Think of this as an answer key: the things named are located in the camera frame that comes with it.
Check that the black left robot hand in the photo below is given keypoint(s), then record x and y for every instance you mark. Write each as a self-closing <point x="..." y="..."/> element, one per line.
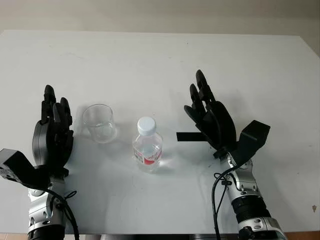
<point x="41" y="142"/>

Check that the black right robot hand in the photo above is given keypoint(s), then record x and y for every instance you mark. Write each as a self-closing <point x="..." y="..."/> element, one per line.
<point x="221" y="125"/>

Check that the clear water bottle red label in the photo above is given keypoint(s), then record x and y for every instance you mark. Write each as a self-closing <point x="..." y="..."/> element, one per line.
<point x="147" y="147"/>

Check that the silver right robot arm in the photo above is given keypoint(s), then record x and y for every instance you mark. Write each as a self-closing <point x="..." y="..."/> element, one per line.
<point x="247" y="200"/>

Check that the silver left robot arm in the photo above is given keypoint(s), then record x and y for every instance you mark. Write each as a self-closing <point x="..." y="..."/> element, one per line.
<point x="40" y="215"/>

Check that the clear glass cup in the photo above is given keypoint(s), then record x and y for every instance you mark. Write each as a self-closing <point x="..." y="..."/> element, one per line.
<point x="100" y="125"/>

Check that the black tape strip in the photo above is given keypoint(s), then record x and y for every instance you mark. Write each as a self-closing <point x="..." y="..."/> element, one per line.
<point x="188" y="137"/>

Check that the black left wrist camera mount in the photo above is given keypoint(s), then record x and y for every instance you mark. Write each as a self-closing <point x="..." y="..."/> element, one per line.
<point x="17" y="167"/>

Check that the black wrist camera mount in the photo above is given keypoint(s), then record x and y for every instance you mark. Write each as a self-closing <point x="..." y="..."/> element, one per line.
<point x="17" y="167"/>
<point x="252" y="140"/>

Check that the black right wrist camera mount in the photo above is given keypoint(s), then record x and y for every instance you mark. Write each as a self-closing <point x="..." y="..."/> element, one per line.
<point x="252" y="140"/>

